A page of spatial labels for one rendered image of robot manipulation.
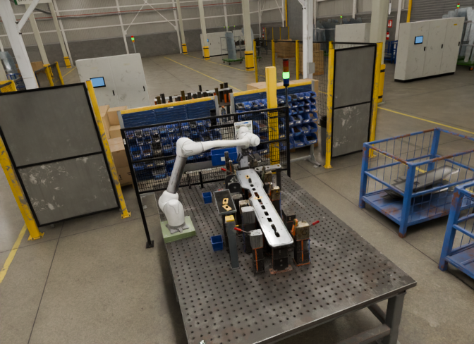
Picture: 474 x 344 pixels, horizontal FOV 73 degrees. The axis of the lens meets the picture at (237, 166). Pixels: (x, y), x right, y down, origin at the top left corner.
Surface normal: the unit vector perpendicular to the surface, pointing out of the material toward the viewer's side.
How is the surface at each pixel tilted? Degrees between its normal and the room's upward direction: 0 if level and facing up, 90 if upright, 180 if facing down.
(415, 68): 90
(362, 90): 91
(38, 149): 91
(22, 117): 90
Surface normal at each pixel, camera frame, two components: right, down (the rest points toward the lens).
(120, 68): 0.33, 0.36
